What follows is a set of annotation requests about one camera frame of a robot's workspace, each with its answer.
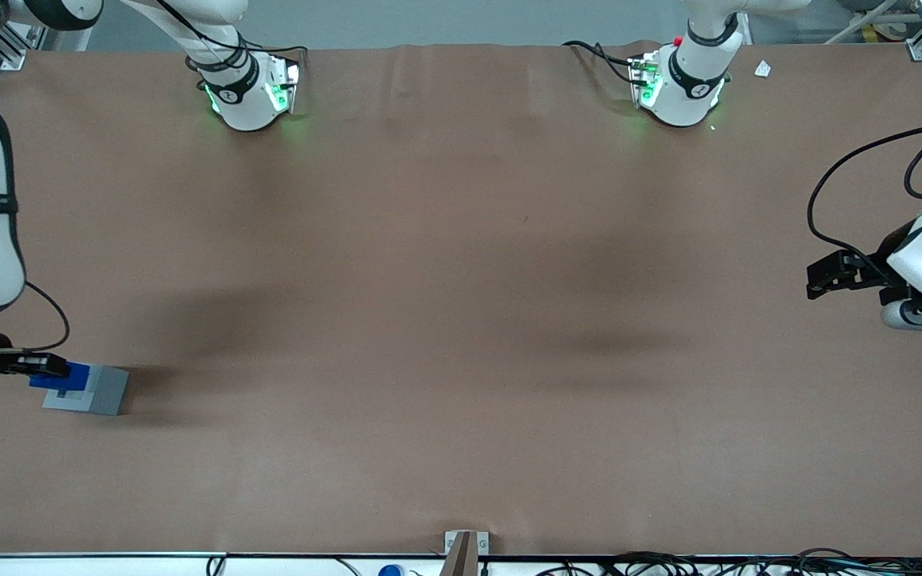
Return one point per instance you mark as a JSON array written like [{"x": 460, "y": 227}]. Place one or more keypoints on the gray base block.
[{"x": 105, "y": 392}]

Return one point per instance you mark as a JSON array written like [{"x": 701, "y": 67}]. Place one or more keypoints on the metal table edge bracket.
[{"x": 466, "y": 548}]

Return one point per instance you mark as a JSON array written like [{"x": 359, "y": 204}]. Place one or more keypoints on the blue round object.
[{"x": 390, "y": 570}]

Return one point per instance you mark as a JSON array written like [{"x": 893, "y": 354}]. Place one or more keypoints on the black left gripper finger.
[
  {"x": 841, "y": 262},
  {"x": 845, "y": 286}
]

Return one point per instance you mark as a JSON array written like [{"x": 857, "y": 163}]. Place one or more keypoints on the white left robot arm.
[{"x": 693, "y": 80}]

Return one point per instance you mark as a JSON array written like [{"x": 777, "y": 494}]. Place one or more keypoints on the blue plastic part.
[{"x": 69, "y": 381}]

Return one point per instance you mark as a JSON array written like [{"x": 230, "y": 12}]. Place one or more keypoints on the small white paper scrap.
[{"x": 763, "y": 70}]

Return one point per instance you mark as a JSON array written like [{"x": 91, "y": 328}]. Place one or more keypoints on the brown table mat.
[{"x": 461, "y": 320}]

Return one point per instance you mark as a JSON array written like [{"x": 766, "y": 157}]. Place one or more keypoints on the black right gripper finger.
[
  {"x": 38, "y": 372},
  {"x": 41, "y": 361}
]

